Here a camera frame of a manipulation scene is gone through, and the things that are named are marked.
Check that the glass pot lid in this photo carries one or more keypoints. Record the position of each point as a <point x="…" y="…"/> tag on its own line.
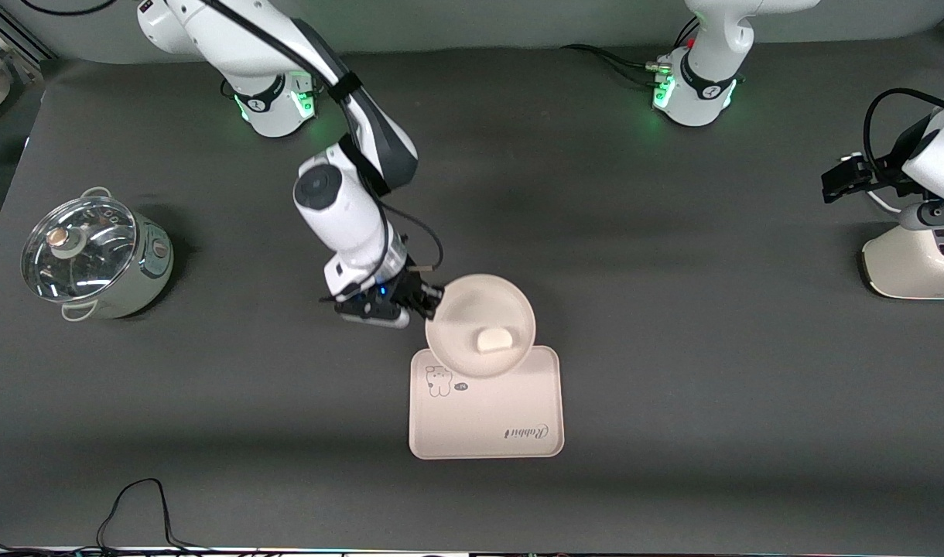
<point x="93" y="263"/>

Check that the white half-round bun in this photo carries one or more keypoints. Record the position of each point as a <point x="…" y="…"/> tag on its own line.
<point x="494" y="342"/>

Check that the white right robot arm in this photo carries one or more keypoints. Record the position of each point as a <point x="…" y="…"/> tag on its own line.
<point x="340" y="209"/>

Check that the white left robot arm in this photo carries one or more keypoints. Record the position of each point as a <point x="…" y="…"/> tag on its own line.
<point x="704" y="85"/>

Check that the beige rabbit print tray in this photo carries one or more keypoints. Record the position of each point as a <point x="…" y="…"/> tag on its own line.
<point x="487" y="418"/>

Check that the round beige plate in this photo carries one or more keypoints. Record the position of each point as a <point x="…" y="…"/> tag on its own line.
<point x="480" y="309"/>

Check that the pale green electric cooking pot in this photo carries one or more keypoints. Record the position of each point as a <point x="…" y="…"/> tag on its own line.
<point x="143" y="278"/>

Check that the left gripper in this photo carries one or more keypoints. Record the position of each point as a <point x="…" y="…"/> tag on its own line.
<point x="884" y="175"/>

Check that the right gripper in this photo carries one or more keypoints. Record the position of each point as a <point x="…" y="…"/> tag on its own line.
<point x="407" y="289"/>

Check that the dark grey table mat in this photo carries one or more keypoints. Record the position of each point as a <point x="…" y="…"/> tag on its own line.
<point x="286" y="387"/>

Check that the cream white toaster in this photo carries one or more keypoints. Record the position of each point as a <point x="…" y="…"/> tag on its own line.
<point x="905" y="267"/>

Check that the aluminium frame rail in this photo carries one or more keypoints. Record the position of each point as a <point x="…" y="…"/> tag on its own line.
<point x="15" y="27"/>

